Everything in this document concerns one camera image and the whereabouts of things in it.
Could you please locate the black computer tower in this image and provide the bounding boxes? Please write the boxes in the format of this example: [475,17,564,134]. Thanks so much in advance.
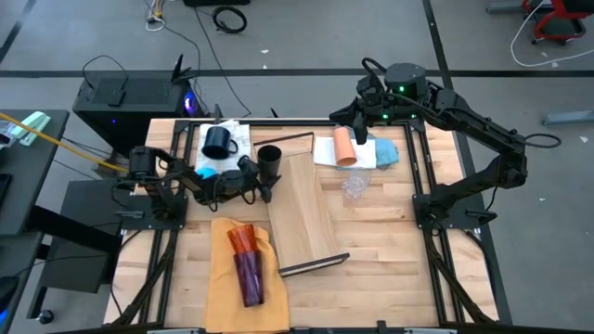
[72,53,208,157]

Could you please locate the black desk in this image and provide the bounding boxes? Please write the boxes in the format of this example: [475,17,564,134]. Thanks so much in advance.
[0,109,71,238]

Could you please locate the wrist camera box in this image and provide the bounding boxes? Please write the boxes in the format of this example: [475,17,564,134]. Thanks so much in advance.
[353,115,371,147]
[237,155,261,177]

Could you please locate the peach plastic cup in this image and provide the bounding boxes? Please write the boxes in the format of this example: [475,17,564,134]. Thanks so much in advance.
[332,125,358,167]

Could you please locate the yellow waffle cloth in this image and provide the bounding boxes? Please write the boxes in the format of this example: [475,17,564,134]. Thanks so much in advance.
[203,216,291,334]

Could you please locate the purple faceted plastic tumbler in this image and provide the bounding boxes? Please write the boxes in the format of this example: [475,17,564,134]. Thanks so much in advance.
[231,250,265,308]

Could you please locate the black floor platform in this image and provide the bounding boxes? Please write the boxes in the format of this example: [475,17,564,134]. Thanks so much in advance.
[39,179,123,294]

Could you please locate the grey metal bar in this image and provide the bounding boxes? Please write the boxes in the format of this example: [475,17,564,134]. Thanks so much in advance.
[541,109,594,126]
[485,0,525,14]

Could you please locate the black plastic tumbler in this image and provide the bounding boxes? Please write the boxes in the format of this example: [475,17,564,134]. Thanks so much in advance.
[257,144,283,181]

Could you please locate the orange faceted plastic tumbler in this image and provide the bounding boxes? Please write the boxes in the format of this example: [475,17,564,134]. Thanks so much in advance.
[226,224,261,256]

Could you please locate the light blue cloth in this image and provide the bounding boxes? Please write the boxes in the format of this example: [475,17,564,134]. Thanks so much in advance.
[370,137,400,168]

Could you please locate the wooden shelf with black frame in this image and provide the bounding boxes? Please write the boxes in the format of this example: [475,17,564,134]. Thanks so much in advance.
[252,132,351,278]

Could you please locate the white plug cable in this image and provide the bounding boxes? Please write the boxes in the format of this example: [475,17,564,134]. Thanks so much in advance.
[145,0,167,32]

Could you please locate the coiled black cable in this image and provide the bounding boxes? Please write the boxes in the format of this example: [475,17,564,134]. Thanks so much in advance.
[212,5,249,34]

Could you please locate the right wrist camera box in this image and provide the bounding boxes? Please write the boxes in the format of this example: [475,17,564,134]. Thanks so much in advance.
[353,115,371,147]

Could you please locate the red rolling stool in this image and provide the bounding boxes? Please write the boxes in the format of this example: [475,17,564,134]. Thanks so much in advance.
[522,0,594,46]

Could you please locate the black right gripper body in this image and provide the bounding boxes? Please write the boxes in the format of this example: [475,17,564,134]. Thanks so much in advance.
[355,90,389,127]

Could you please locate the yellow strap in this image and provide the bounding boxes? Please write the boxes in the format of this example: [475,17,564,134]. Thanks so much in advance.
[0,112,129,173]

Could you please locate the small clear glass cup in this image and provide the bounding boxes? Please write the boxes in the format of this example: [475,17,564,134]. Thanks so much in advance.
[343,175,368,200]

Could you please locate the white cloth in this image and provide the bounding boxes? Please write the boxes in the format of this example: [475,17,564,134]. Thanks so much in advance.
[313,135,378,170]

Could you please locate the white floor cable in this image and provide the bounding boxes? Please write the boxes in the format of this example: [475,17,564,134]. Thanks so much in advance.
[510,0,594,69]

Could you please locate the dark blue enamel mug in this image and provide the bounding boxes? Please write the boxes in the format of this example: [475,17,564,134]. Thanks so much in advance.
[200,124,239,161]

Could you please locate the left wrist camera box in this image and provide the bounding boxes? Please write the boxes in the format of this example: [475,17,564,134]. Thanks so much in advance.
[237,155,261,177]

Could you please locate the large clear glass mug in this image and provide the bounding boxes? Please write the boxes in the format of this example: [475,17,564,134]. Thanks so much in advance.
[342,169,372,200]

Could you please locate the white checked towel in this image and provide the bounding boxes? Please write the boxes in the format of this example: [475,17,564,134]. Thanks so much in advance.
[194,119,252,175]

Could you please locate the mint green stapler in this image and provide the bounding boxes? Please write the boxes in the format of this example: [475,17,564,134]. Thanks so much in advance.
[11,110,52,148]

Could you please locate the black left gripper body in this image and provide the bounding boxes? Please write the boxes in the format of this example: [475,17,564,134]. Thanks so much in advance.
[206,169,264,205]

